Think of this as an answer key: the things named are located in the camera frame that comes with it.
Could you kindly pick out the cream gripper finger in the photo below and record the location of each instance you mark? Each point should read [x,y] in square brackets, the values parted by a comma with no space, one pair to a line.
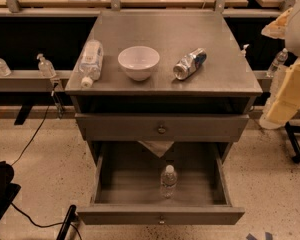
[284,102]

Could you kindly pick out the clear plastic water bottle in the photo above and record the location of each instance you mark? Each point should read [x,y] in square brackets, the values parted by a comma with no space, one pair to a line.
[168,181]

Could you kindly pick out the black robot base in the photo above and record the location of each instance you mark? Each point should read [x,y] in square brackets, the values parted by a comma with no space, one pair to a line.
[8,189]

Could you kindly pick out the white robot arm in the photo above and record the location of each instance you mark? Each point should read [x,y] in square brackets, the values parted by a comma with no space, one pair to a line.
[287,27]

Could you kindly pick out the background small water bottle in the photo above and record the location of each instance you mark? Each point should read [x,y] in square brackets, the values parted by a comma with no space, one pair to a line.
[279,60]

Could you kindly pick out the grey metal drawer cabinet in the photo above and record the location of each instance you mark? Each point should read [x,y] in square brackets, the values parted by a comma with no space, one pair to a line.
[225,84]

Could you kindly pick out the white paper under drawer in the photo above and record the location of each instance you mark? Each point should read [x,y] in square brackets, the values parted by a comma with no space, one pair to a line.
[158,148]

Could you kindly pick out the closed upper drawer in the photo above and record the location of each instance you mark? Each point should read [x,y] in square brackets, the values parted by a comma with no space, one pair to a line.
[161,127]

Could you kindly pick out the open middle drawer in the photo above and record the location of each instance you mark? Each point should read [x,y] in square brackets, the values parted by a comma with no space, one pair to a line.
[127,187]

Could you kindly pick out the lying water bottle white cap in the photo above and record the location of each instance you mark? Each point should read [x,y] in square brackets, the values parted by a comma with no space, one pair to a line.
[91,62]

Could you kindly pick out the black table leg right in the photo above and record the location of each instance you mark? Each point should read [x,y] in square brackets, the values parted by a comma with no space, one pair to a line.
[292,131]

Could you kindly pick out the sanitizer pump behind cabinet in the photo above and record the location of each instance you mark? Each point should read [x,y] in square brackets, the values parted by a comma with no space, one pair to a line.
[244,49]

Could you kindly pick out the crushed silver blue can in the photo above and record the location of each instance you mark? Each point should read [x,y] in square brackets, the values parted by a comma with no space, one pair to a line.
[189,64]

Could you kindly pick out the white ceramic bowl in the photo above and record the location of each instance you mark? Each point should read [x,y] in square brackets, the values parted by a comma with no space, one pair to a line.
[139,62]

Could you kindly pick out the black post at floor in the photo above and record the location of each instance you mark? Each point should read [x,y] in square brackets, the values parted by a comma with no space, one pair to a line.
[67,223]

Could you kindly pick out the grey shelf rail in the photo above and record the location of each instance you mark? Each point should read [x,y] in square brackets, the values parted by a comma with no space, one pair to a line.
[25,81]

